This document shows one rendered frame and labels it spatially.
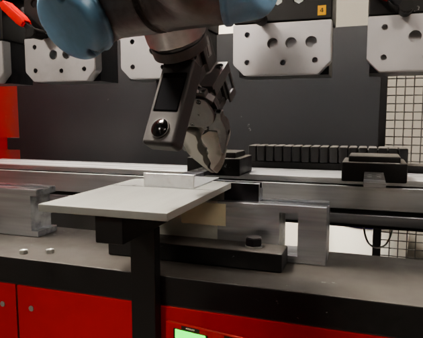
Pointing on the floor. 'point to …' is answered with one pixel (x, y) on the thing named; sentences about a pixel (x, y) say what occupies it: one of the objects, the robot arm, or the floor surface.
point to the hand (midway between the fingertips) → (211, 169)
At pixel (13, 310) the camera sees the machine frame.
